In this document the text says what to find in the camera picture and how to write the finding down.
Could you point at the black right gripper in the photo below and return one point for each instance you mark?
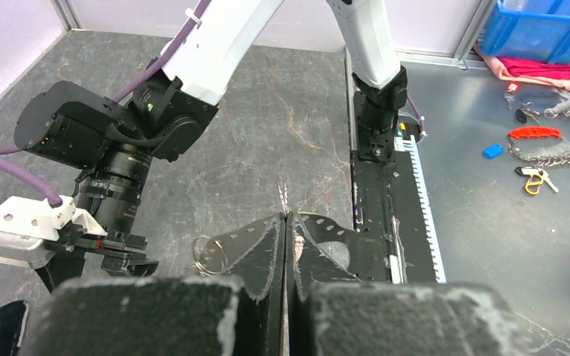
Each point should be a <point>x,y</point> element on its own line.
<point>123,255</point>

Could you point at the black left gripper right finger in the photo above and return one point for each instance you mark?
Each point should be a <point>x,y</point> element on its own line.
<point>306,265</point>

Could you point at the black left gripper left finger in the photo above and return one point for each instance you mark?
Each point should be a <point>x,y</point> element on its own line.
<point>259,324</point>

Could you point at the silver metal keyring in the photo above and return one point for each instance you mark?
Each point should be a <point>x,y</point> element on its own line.
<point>209,256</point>

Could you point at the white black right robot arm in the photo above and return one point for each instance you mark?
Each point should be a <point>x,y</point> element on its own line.
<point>112,141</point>

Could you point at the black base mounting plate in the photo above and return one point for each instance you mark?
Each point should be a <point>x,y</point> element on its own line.
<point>385,200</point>

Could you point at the blue key cap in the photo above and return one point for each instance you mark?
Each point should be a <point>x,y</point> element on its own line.
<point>493,151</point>

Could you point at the yellow carabiner key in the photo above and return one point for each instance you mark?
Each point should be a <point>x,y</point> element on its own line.
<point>536,178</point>

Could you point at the red plastic key tag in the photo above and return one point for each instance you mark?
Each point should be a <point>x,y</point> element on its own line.
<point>534,132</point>

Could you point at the pink red folded cloth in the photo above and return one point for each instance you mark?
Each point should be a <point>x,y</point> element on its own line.
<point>512,69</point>

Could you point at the blue plastic storage bin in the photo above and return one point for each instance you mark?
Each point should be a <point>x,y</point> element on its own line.
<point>536,30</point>

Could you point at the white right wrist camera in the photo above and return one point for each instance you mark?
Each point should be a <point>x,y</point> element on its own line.
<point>27,227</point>

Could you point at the white slotted cable duct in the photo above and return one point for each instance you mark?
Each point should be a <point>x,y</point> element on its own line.
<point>410,146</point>

